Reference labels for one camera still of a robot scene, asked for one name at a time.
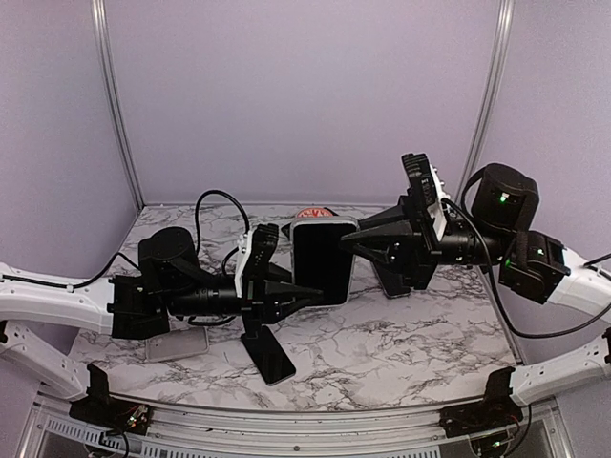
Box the red white patterned bowl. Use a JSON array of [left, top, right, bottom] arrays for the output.
[[296, 206, 335, 219]]

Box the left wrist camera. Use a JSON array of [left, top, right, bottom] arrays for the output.
[[234, 223, 280, 296]]

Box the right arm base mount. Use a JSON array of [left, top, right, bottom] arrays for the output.
[[438, 367, 523, 438]]

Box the right aluminium corner post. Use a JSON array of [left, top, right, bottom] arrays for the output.
[[457, 0, 516, 193]]

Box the left aluminium corner post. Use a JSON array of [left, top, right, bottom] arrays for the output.
[[91, 0, 145, 213]]

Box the black phone silver edge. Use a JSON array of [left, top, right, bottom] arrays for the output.
[[241, 326, 296, 385]]

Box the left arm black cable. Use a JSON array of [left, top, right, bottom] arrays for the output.
[[66, 189, 252, 292]]

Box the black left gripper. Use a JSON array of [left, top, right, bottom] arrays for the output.
[[164, 264, 326, 340]]

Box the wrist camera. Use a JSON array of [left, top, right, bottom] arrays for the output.
[[234, 223, 280, 296], [401, 153, 450, 242]]

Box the front aluminium frame rail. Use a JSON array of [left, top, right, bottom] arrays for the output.
[[14, 393, 575, 457]]

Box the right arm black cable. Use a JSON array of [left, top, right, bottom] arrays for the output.
[[441, 171, 611, 340]]

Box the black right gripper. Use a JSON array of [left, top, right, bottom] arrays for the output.
[[340, 192, 511, 290]]

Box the dark phone in case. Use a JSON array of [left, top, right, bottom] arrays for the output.
[[371, 262, 411, 299]]

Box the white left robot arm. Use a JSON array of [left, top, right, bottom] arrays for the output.
[[1, 224, 323, 385]]

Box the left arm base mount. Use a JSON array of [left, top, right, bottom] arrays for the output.
[[69, 364, 152, 436]]

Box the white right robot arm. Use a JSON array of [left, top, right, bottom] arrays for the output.
[[340, 155, 610, 427]]

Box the aluminium corner post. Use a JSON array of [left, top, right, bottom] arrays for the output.
[[457, 0, 516, 193], [91, 0, 145, 213]]

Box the translucent grey phone case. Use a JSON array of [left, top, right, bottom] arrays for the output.
[[145, 327, 209, 363]]

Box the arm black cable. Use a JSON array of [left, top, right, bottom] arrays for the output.
[[441, 171, 611, 340], [66, 189, 252, 292]]

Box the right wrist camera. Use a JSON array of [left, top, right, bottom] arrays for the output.
[[401, 153, 450, 242]]

